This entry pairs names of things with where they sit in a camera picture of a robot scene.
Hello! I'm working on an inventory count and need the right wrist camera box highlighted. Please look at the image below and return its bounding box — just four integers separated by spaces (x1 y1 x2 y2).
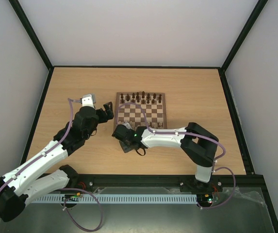
123 122 132 129

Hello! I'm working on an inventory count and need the light blue slotted cable duct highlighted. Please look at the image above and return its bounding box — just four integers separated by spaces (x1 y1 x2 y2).
33 194 197 204

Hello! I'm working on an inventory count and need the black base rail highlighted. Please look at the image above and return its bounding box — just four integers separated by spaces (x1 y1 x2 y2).
75 173 202 189

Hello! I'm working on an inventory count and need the wooden chess board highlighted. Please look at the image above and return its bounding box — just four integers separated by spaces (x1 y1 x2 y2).
114 91 167 135

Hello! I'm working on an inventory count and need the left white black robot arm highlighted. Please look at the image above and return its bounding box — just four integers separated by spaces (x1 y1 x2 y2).
0 99 114 222

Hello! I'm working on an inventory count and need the black enclosure frame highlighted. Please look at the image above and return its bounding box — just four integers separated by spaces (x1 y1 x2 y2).
0 0 278 233

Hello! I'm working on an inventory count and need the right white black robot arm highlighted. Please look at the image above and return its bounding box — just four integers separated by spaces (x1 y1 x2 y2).
112 122 220 190

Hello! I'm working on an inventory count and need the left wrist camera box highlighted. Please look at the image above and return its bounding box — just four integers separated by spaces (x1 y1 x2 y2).
81 94 96 108

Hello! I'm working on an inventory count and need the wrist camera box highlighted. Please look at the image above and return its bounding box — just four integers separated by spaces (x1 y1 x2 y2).
81 94 96 108
123 122 132 129

